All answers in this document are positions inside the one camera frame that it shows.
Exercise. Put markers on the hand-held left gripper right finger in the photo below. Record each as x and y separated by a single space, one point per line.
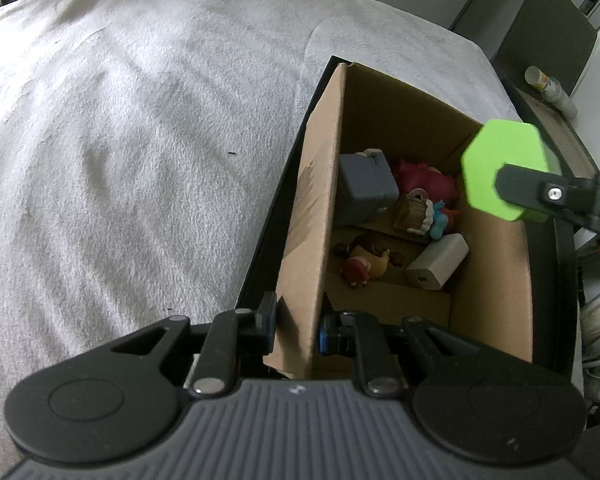
325 340

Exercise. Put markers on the grey blocky figurine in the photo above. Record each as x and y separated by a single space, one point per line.
365 185

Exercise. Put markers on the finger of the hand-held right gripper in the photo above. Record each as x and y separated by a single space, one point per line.
555 192

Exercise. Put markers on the open cardboard box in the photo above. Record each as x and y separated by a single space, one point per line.
270 240

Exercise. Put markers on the wooden side table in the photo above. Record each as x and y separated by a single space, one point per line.
560 135

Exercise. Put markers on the brown-haired doll figurine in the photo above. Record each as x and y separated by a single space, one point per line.
367 257

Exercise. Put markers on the brown cardboard box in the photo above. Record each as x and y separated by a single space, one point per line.
485 260

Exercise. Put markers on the pink dinosaur suit figurine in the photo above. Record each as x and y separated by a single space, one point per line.
430 180

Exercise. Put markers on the green hexagonal box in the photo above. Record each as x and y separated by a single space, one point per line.
500 160

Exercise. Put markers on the small basket figurine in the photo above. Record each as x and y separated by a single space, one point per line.
422 212

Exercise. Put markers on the white plastic bottle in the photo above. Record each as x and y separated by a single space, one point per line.
552 91

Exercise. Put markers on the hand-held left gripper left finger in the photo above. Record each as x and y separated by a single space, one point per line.
265 325

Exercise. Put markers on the grey cabinet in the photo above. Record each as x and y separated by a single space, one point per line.
530 20

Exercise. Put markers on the white charger plug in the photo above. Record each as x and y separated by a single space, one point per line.
437 262

